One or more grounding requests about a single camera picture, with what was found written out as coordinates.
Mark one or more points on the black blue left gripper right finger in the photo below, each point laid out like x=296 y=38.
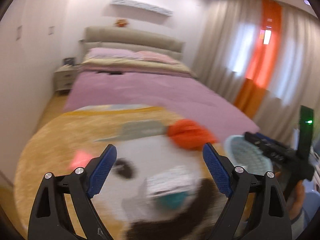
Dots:
x=255 y=207

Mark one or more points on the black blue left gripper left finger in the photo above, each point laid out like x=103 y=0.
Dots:
x=50 y=219

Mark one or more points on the teal packet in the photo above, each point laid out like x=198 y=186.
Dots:
x=172 y=201

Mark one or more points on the white patterned wrapper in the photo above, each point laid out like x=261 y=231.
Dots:
x=170 y=182

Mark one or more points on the orange plastic bag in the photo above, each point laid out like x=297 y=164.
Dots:
x=189 y=135

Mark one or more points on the light blue perforated trash basket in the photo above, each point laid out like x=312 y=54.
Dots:
x=243 y=153

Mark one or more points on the person's right hand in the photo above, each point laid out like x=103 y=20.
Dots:
x=295 y=201

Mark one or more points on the orange curtain panel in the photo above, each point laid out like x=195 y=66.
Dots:
x=263 y=61

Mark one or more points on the yellow bear blanket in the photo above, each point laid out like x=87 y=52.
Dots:
x=121 y=202

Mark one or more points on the beige nightstand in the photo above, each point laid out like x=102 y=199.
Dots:
x=64 y=77

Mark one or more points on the bed with purple cover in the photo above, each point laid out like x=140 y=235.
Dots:
x=184 y=96

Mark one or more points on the beige curtain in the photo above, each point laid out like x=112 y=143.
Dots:
x=226 y=49

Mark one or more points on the folded beige quilt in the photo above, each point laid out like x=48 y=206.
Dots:
x=130 y=65

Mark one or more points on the purple pillow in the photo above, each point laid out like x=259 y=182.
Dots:
x=101 y=52

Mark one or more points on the beige padded headboard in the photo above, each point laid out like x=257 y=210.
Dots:
x=130 y=39

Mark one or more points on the pink pillow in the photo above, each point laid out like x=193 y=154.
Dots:
x=155 y=57

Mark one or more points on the orange plush toy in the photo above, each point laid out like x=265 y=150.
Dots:
x=122 y=22

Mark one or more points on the small dark picture frame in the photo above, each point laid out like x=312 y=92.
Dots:
x=69 y=61

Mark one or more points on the white wall shelf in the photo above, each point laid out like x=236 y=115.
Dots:
x=143 y=6

